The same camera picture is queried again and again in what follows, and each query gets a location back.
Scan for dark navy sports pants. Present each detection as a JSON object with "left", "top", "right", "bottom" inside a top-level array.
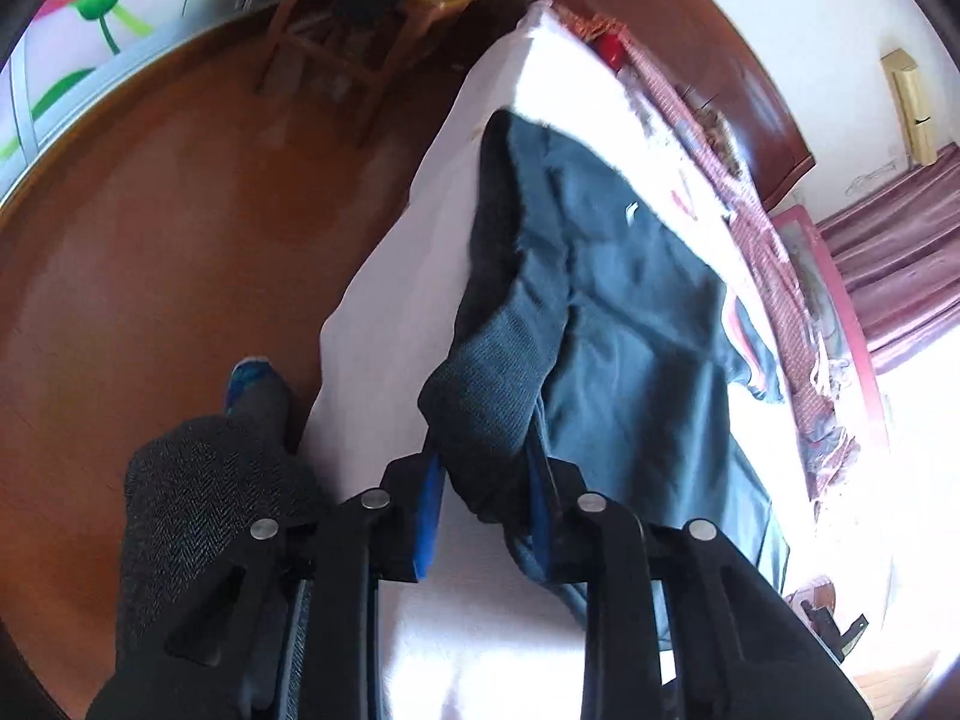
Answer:
[{"left": 418, "top": 110, "right": 791, "bottom": 585}]

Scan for pink patterned quilt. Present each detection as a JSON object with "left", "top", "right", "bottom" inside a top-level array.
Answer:
[{"left": 550, "top": 4, "right": 861, "bottom": 507}]

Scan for blue slipper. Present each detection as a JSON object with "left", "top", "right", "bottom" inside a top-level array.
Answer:
[{"left": 223, "top": 356, "right": 290, "bottom": 426}]

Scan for grey tweed trouser leg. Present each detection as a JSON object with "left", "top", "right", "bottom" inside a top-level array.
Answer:
[{"left": 116, "top": 392, "right": 334, "bottom": 674}]

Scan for purple curtain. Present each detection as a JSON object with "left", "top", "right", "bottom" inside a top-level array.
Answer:
[{"left": 817, "top": 145, "right": 960, "bottom": 374}]

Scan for red pillow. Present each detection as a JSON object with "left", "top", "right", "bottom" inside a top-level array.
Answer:
[{"left": 592, "top": 32, "right": 626, "bottom": 73}]

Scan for wooden chair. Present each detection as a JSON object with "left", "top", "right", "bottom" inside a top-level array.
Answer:
[{"left": 254, "top": 0, "right": 475, "bottom": 145}]

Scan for dark red wooden headboard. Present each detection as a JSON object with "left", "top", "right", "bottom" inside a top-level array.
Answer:
[{"left": 553, "top": 0, "right": 815, "bottom": 210}]

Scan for floral sliding wardrobe door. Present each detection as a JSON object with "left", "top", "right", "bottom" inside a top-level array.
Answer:
[{"left": 2, "top": 0, "right": 278, "bottom": 197}]

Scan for pink bed guard rail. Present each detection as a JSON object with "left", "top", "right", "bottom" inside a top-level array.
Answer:
[{"left": 773, "top": 206, "right": 884, "bottom": 415}]

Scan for beige wall air conditioner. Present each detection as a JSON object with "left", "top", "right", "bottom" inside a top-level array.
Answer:
[{"left": 882, "top": 49, "right": 937, "bottom": 166}]

